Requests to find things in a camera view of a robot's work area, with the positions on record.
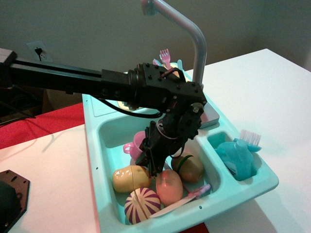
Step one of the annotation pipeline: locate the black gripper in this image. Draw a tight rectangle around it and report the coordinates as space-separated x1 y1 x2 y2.
135 121 188 177

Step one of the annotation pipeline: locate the pink toy cup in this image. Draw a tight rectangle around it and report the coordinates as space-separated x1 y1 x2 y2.
123 131 145 161

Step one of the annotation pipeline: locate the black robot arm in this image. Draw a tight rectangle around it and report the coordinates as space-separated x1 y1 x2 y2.
0 49 207 176

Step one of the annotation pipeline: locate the teal toy sink unit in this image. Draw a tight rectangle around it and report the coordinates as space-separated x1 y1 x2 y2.
83 95 278 233

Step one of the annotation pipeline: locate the yellow toy potato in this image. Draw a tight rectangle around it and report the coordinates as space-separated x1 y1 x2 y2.
112 165 151 193

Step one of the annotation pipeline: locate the pink toy egg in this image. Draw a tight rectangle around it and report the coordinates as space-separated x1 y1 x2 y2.
156 169 183 207

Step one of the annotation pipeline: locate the purple striped toy onion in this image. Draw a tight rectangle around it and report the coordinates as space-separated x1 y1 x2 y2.
124 187 161 224

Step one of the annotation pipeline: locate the brown toy kiwi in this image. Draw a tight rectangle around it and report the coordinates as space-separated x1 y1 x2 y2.
171 154 204 183

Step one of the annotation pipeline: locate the white toy knife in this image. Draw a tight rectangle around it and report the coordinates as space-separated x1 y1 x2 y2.
149 195 196 218

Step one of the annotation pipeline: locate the grey toy faucet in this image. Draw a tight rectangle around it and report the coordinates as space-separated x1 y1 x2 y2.
141 0 220 129

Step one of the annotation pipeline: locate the blue toy soap bottle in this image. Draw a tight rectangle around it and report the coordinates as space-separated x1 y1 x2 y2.
215 138 261 181

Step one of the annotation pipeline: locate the yellow dish drying rack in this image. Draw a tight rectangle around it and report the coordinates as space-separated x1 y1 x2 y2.
117 62 180 111

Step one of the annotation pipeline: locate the teal toy plate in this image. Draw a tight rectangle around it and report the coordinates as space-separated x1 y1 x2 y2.
153 59 162 67

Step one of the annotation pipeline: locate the light blue toy knife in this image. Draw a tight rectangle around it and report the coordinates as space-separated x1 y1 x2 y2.
177 59 184 72

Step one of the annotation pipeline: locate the blue dish brush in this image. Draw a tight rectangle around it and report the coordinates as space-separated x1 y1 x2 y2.
233 129 261 152

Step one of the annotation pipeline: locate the pink toy fork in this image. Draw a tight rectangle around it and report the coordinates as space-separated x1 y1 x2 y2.
159 49 171 70

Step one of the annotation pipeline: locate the red cloth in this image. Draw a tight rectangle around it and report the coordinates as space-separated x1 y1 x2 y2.
0 103 85 149

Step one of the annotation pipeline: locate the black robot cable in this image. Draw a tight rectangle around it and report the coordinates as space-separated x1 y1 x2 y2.
98 98 163 119

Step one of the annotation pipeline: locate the pink toy utensil handle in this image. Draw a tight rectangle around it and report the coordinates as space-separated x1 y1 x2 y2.
188 184 211 198

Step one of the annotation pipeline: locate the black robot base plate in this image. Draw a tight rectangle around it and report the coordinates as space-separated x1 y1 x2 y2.
0 169 30 233

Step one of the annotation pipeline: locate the white wall outlet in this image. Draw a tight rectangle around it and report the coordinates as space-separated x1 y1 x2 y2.
26 40 53 63

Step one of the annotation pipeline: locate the black power cord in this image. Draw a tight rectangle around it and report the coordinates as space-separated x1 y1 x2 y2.
34 47 44 62

